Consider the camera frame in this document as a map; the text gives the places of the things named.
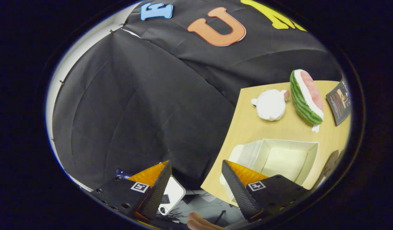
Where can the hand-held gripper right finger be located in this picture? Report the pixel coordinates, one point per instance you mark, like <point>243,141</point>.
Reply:
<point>238,191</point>

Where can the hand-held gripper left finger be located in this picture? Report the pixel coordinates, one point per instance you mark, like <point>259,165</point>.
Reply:
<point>158,191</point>

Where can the cream fabric storage box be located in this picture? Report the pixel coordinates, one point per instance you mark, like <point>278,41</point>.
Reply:
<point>286,159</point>

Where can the brown fuzzy slipper shoe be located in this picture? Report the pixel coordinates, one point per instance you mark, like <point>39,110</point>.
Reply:
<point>330,164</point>

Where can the white flat device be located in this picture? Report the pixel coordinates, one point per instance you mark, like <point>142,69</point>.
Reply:
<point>174,193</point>

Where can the blue screen device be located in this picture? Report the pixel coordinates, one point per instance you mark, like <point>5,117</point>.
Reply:
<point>121,174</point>

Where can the white plush toy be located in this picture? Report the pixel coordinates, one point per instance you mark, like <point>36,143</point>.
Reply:
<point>270,105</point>

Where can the watermelon slice plush toy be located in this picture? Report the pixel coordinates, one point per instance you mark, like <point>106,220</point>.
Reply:
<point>302,99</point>

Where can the black cover book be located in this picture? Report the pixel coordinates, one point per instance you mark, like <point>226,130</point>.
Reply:
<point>338,102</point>

